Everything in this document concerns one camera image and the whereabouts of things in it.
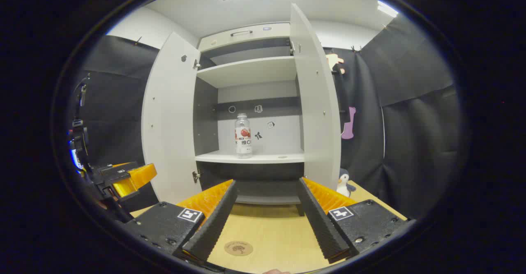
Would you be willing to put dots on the metal door hinge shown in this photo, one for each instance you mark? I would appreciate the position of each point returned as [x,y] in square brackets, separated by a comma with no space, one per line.
[197,64]
[196,176]

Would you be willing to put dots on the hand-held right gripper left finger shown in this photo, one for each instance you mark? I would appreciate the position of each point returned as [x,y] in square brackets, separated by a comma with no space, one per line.
[213,220]

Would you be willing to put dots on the grey cabinet door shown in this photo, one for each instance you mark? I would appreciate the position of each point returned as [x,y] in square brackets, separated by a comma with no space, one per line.
[316,101]
[170,122]

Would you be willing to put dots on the clear bottle with red label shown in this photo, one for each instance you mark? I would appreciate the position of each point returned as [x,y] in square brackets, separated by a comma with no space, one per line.
[243,142]

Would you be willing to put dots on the grey cabinet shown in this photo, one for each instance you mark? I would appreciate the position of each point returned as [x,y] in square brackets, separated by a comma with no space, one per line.
[246,70]

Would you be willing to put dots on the penguin plush toy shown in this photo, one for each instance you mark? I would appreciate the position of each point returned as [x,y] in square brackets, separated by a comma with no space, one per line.
[343,183]

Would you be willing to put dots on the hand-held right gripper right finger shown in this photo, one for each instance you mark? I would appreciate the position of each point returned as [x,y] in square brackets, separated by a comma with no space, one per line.
[318,220]

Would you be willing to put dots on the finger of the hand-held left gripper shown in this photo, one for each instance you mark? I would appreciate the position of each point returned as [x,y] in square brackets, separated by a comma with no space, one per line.
[139,174]

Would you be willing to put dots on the small ceiling light panel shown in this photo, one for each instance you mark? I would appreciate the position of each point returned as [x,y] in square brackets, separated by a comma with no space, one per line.
[387,9]

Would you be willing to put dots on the black backdrop cloth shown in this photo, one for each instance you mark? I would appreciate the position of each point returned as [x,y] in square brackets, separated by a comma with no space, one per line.
[411,142]

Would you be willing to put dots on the round cork coaster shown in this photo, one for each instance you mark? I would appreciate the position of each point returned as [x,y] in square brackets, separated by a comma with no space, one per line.
[238,248]

